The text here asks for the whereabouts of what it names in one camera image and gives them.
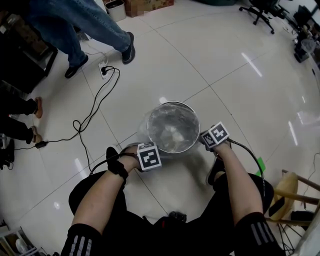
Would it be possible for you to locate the round metal wastebasket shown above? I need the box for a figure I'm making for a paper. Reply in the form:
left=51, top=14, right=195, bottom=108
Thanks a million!
left=146, top=100, right=201, bottom=154

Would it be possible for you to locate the person's right black shoe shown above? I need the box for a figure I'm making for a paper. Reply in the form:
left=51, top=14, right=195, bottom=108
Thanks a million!
left=206, top=156, right=226, bottom=186

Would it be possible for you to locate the person's left forearm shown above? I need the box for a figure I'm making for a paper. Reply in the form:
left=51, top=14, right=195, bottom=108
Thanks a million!
left=71, top=147, right=141, bottom=236

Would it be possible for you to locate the black chest-mounted device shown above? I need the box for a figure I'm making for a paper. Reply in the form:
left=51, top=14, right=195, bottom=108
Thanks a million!
left=167, top=211, right=188, bottom=223

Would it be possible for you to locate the metal storage rack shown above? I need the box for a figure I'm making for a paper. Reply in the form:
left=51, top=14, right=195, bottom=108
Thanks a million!
left=0, top=226, right=41, bottom=256

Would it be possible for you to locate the person's left black shoe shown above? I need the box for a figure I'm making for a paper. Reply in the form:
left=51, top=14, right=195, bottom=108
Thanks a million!
left=105, top=145, right=121, bottom=173

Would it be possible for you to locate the black cabinet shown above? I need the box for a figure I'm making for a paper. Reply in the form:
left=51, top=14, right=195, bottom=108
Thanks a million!
left=0, top=11, right=59, bottom=95

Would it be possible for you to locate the hand-held gripper cable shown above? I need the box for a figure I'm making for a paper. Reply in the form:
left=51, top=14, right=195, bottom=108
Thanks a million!
left=226, top=138, right=266, bottom=193
left=89, top=151, right=139, bottom=176

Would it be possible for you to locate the white waste bin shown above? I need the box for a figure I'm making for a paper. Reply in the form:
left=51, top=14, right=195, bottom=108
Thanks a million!
left=104, top=0, right=127, bottom=22

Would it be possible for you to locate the black office chair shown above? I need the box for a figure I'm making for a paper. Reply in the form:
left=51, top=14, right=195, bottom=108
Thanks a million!
left=238, top=0, right=290, bottom=35

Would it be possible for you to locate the right hand-held gripper cable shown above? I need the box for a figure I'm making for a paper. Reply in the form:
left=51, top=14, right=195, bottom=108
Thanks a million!
left=226, top=138, right=266, bottom=193

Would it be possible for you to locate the black wristband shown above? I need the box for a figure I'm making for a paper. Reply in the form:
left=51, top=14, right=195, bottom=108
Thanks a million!
left=106, top=159, right=130, bottom=181

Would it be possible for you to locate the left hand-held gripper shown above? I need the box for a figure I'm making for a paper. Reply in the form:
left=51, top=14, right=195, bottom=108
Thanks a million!
left=136, top=141, right=162, bottom=173

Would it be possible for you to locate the cardboard box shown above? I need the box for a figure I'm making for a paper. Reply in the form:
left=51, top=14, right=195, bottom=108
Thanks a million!
left=124, top=0, right=175, bottom=18

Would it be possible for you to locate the person's black clothing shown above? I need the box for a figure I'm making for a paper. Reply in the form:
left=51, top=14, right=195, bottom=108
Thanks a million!
left=60, top=170, right=286, bottom=256

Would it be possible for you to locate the person's right forearm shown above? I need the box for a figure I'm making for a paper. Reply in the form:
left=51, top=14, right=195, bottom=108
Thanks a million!
left=212, top=141, right=265, bottom=226

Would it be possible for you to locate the white power strip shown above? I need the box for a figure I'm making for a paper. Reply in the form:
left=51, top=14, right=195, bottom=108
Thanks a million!
left=98, top=61, right=109, bottom=80

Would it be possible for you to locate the wooden stool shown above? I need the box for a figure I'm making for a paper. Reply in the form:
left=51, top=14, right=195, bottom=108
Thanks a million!
left=264, top=169, right=320, bottom=252

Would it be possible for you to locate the left hand-held gripper cable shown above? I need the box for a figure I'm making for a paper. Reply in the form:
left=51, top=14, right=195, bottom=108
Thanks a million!
left=89, top=151, right=139, bottom=176

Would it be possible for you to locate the person's black shoe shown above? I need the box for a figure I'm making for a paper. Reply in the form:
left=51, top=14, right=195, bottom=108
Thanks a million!
left=206, top=156, right=226, bottom=186
left=105, top=145, right=121, bottom=173
left=121, top=31, right=136, bottom=65
left=64, top=54, right=89, bottom=79

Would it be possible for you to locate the green floor tape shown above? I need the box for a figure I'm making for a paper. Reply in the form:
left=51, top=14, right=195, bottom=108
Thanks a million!
left=254, top=156, right=266, bottom=177

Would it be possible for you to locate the long black power cable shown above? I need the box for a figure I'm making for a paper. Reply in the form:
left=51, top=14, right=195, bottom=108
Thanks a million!
left=13, top=65, right=121, bottom=173

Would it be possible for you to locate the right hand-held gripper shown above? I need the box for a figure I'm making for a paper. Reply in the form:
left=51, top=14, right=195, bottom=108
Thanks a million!
left=200, top=121, right=231, bottom=152

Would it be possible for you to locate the black stand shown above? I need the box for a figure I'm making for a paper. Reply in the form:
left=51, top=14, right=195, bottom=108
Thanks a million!
left=292, top=23, right=317, bottom=64

